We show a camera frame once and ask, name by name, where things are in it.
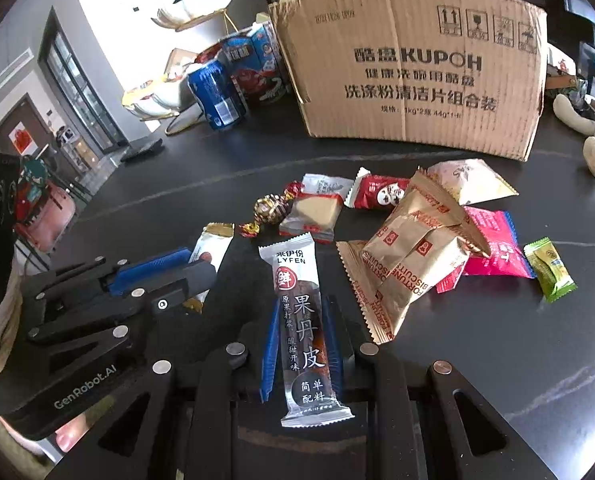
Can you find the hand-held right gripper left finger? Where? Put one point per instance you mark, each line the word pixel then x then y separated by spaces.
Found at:
pixel 266 360

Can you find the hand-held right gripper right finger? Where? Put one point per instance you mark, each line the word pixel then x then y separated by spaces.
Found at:
pixel 335 345

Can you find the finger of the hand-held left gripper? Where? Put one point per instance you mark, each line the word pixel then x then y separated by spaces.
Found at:
pixel 190 280
pixel 147 266

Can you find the white gold snack packet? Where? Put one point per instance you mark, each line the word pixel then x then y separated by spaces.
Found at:
pixel 215 247

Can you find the long clear fruit bar packet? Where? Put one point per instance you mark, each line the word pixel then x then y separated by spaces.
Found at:
pixel 302 310

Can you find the brown biscuit packet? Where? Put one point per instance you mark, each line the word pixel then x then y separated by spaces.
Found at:
pixel 362 300
pixel 412 260
pixel 432 200

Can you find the gold foil candy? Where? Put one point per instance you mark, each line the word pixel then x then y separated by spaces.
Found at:
pixel 270 207

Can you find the small red packet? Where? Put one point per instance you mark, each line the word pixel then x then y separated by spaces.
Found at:
pixel 450 280

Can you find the clear tan cake packet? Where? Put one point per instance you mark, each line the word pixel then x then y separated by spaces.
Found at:
pixel 312 212

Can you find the red white snack packet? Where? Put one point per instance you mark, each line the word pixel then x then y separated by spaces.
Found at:
pixel 377 192

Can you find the small white candy packet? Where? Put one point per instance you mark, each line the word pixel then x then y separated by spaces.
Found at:
pixel 325 184

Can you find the pink snack packet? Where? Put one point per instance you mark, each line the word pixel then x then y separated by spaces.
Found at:
pixel 497 247

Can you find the green candy packet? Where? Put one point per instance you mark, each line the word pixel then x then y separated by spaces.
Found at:
pixel 550 270

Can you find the brown cardboard box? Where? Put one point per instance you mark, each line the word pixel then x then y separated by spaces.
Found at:
pixel 407 70

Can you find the person's left hand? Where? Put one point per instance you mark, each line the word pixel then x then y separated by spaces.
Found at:
pixel 72 431

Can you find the small black device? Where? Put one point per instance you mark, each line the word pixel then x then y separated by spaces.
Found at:
pixel 140 151

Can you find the blue drink can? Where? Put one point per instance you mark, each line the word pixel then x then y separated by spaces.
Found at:
pixel 212 92

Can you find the blue snack carton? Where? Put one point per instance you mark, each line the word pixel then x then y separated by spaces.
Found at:
pixel 257 85

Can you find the glass door with dark frame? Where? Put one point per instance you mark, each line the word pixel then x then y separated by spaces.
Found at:
pixel 77 85

